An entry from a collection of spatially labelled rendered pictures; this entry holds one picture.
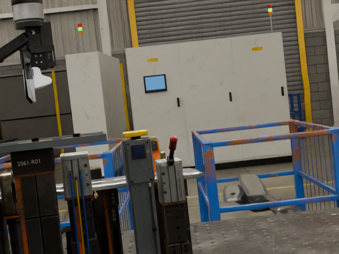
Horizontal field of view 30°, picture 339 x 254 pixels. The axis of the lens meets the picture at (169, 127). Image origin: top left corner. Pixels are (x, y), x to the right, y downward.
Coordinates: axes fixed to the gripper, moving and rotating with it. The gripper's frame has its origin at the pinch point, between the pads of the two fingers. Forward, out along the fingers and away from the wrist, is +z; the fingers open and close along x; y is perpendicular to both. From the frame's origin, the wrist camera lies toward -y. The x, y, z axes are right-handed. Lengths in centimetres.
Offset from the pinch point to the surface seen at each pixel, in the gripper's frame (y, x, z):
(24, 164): -3.2, -4.0, 14.4
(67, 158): 8.7, 10.9, 15.5
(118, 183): 23.7, 21.2, 25.6
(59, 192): 6.6, 23.2, 25.9
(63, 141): 6.4, -8.0, 9.9
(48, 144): 2.7, -7.6, 10.2
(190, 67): 285, 761, -37
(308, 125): 192, 224, 31
